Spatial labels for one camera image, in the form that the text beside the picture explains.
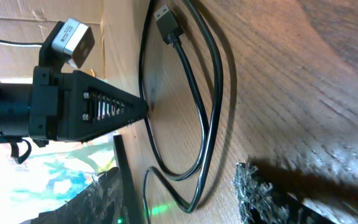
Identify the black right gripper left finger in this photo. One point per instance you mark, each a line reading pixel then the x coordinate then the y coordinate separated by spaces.
pixel 99 203

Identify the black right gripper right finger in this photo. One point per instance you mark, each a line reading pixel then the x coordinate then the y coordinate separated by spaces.
pixel 261 202

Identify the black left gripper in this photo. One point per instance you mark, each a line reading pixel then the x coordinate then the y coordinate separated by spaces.
pixel 75 106

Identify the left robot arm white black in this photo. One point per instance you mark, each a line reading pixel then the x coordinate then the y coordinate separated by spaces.
pixel 15 102

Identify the brown cardboard panel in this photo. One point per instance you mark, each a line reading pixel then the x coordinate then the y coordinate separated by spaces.
pixel 32 20

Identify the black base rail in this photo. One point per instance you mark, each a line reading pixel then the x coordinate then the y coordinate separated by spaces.
pixel 131 213

